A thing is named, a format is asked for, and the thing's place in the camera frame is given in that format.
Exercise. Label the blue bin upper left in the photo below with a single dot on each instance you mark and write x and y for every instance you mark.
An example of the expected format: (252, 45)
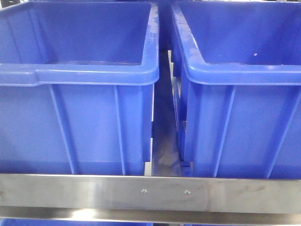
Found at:
(76, 86)

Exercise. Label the blue bin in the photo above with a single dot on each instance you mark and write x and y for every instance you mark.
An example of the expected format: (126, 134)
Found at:
(238, 71)
(76, 86)

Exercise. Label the blue bin upper right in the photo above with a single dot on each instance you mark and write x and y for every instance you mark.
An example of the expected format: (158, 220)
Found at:
(238, 71)

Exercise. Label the steel shelf front rail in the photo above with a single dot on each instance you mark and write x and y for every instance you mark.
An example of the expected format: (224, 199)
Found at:
(215, 201)

